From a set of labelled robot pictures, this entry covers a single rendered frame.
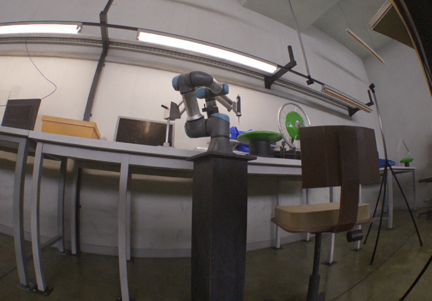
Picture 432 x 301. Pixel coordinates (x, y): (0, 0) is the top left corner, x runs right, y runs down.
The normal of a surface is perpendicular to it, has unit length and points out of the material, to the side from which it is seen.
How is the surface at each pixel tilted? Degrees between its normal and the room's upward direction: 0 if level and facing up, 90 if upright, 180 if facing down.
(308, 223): 90
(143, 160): 90
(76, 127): 94
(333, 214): 90
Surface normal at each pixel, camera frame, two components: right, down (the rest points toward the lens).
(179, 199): 0.37, -0.23
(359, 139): 0.03, -0.25
